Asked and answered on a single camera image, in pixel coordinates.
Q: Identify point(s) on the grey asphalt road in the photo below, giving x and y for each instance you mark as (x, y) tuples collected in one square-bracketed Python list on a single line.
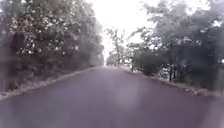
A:
[(110, 100)]

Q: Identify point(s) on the row of trees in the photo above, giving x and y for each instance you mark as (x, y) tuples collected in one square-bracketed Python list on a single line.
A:
[(180, 46), (46, 36)]

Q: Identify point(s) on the roadside grass verge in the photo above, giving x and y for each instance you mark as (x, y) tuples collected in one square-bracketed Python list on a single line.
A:
[(180, 86)]

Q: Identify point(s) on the leaf-strewn roadside verge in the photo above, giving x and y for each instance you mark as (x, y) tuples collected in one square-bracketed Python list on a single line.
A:
[(36, 83)]

